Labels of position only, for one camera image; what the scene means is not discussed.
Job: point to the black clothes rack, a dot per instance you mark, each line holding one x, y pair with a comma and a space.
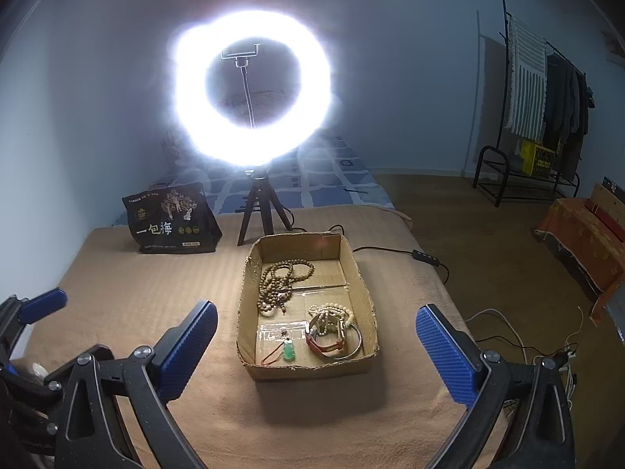
490, 156

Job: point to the orange cloth covered furniture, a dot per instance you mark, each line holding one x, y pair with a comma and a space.
586, 244

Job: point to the yellow crate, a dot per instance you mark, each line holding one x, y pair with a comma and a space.
537, 159

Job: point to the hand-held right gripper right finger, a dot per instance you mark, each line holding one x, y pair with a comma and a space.
447, 356

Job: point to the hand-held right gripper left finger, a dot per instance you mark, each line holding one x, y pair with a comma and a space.
188, 351

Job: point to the dark hanging clothes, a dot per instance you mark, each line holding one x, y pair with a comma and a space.
566, 107

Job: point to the brown leather wristwatch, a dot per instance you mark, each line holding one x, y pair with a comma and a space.
327, 348

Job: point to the blue patterned bed sheet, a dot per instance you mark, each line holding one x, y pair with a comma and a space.
332, 180

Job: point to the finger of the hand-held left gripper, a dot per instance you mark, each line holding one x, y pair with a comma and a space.
41, 305

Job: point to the cardboard box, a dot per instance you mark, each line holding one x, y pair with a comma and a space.
364, 303

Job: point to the white striped towel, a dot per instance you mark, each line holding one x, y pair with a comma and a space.
527, 83

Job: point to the black snack bag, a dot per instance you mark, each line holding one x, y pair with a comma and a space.
171, 224

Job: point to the silver bangle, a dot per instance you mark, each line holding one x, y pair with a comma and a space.
359, 342

